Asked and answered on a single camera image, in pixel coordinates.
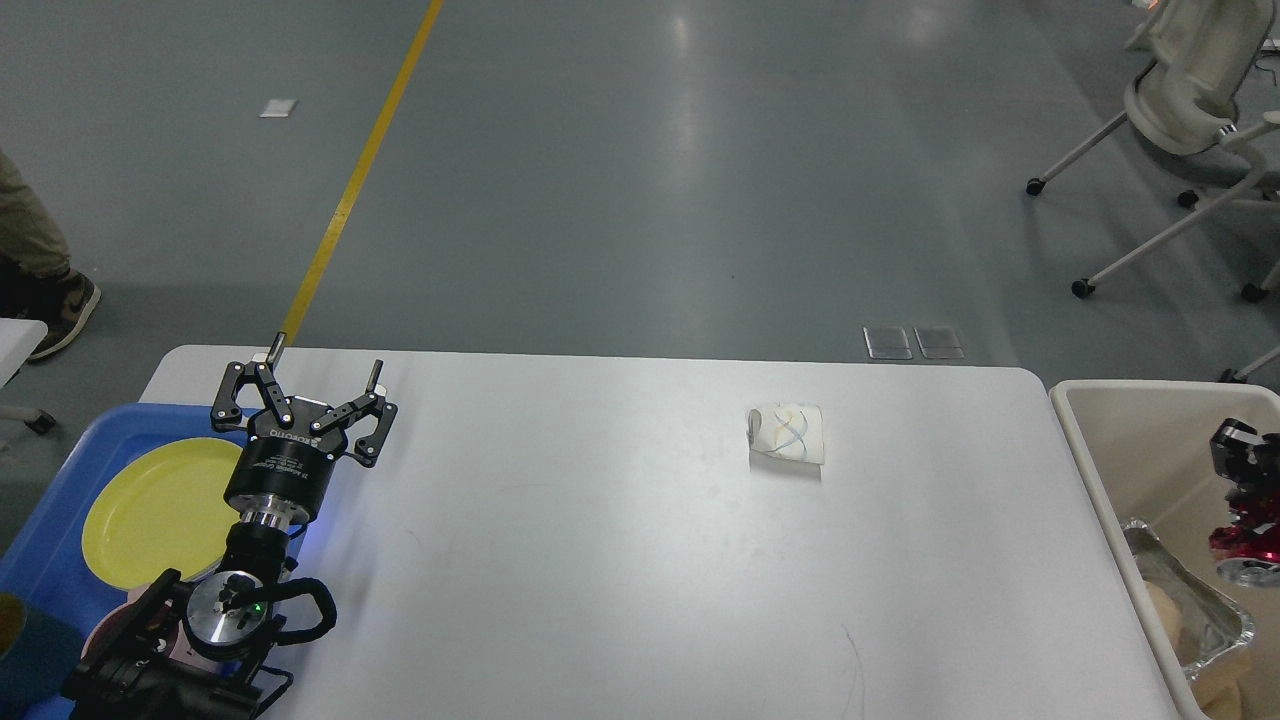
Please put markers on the dark teal mug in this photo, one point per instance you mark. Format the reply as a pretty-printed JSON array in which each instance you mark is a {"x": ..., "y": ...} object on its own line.
[{"x": 38, "y": 652}]

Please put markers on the brown paper bag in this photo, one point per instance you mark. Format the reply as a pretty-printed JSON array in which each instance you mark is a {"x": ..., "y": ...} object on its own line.
[{"x": 1218, "y": 687}]

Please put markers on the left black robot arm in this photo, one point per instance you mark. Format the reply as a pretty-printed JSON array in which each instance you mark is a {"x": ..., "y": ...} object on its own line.
[{"x": 198, "y": 649}]

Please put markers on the beige plastic bin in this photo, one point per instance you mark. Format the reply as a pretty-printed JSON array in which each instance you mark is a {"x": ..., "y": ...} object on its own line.
[{"x": 1143, "y": 449}]

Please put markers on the aluminium foil tray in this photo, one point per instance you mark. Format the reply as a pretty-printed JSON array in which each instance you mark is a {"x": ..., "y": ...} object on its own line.
[{"x": 1206, "y": 629}]

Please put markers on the crushed red can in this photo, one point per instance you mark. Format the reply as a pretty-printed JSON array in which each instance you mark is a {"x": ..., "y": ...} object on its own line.
[{"x": 1246, "y": 551}]

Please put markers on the white side table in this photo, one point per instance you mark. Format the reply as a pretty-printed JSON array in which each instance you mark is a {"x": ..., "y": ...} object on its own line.
[{"x": 19, "y": 338}]

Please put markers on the pink mug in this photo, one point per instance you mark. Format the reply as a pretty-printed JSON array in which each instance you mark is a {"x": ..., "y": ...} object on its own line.
[{"x": 132, "y": 618}]

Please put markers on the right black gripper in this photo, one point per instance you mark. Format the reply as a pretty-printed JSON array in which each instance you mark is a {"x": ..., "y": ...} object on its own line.
[{"x": 1232, "y": 449}]

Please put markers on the blue plastic tray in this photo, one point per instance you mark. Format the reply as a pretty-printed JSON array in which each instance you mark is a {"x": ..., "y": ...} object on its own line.
[{"x": 45, "y": 564}]

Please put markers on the brown paper wad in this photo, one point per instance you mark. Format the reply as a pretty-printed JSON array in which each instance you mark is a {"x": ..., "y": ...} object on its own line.
[{"x": 1177, "y": 616}]

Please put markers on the white office chair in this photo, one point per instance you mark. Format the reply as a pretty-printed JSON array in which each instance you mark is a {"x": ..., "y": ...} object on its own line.
[{"x": 1184, "y": 103}]

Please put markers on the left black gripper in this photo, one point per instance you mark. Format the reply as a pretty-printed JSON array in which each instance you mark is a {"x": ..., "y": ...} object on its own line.
[{"x": 285, "y": 470}]

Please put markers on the metal floor plate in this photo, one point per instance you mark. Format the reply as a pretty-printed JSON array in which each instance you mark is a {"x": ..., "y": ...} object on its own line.
[
  {"x": 939, "y": 342},
  {"x": 887, "y": 342}
]

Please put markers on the yellow plate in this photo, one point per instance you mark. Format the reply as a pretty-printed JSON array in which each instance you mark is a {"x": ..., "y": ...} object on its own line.
[{"x": 164, "y": 510}]

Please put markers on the person in khaki trousers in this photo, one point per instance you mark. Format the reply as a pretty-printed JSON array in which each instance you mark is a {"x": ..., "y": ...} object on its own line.
[{"x": 38, "y": 281}]

